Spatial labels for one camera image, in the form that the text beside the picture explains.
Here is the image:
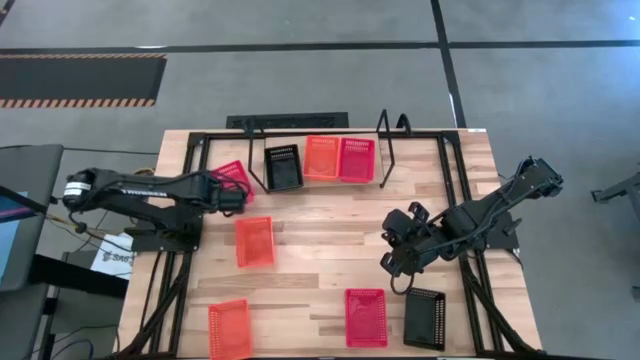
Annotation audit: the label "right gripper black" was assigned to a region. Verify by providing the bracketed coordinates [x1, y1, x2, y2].
[378, 201, 446, 278]

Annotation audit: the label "red plastic basket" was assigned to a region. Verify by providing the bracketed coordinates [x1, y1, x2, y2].
[344, 287, 389, 349]
[209, 159, 257, 205]
[338, 137, 377, 185]

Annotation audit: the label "orange plastic basket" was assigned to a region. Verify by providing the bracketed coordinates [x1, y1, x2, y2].
[302, 135, 342, 182]
[207, 298, 254, 360]
[234, 215, 277, 270]

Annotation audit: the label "black plastic basket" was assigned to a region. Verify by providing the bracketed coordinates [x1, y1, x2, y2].
[263, 143, 305, 193]
[402, 286, 447, 352]

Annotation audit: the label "black floor plate with lettering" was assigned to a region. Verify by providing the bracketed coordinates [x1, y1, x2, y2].
[225, 111, 350, 130]

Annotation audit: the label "white printed paper sheet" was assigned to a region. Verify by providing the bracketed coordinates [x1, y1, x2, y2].
[90, 232, 135, 280]

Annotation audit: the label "black desk beam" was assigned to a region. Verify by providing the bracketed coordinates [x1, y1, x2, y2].
[28, 253, 130, 300]

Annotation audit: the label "black floor mat striped edges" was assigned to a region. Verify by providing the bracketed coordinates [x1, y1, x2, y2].
[0, 53, 168, 109]

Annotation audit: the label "monitor with blue screen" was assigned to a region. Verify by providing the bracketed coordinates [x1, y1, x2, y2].
[0, 185, 51, 281]

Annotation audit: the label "grey metal stand leg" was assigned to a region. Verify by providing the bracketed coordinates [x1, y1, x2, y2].
[591, 172, 640, 206]

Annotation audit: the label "grey cabinet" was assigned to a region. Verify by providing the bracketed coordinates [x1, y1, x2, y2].
[0, 282, 51, 360]

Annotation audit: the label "black aluminium table frame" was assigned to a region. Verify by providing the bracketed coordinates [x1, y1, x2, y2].
[117, 129, 546, 360]

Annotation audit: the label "yellow cable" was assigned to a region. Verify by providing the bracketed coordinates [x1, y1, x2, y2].
[45, 213, 124, 236]

